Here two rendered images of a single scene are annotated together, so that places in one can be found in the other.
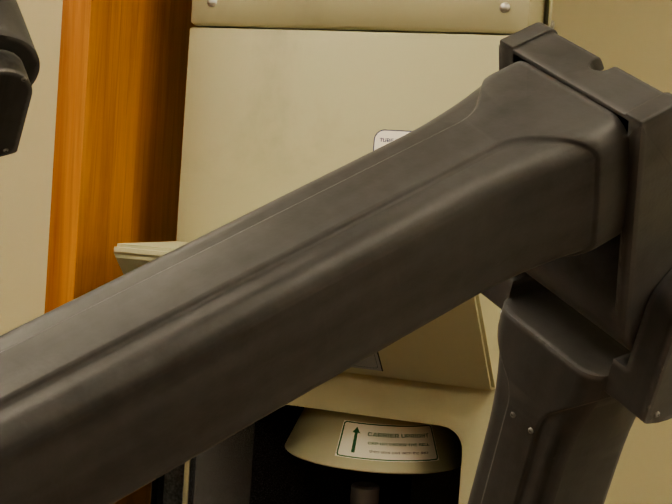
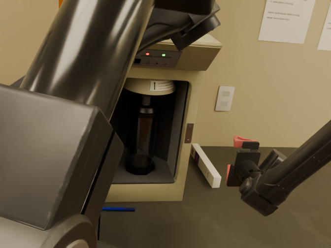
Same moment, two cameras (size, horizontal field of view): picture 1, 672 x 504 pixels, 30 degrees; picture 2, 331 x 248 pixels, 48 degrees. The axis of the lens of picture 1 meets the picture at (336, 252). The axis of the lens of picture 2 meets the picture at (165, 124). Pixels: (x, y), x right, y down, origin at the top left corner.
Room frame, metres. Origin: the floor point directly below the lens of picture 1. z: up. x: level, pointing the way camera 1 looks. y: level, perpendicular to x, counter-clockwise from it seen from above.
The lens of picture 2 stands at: (0.25, 0.51, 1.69)
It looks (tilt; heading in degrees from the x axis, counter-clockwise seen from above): 24 degrees down; 326
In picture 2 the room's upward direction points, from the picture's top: 7 degrees clockwise
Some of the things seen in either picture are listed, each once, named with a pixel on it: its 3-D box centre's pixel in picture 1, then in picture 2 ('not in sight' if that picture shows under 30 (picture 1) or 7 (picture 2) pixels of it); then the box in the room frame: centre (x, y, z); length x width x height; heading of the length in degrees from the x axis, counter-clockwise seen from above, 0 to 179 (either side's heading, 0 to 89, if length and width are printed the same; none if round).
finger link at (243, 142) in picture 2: not in sight; (241, 147); (0.89, -0.18, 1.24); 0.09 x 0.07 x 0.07; 160
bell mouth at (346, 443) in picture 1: (377, 424); (149, 77); (1.21, -0.05, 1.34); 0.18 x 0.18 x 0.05
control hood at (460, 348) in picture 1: (306, 315); (154, 53); (1.07, 0.02, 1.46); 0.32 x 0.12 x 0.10; 70
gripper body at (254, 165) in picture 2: not in sight; (248, 172); (0.82, -0.15, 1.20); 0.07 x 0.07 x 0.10; 70
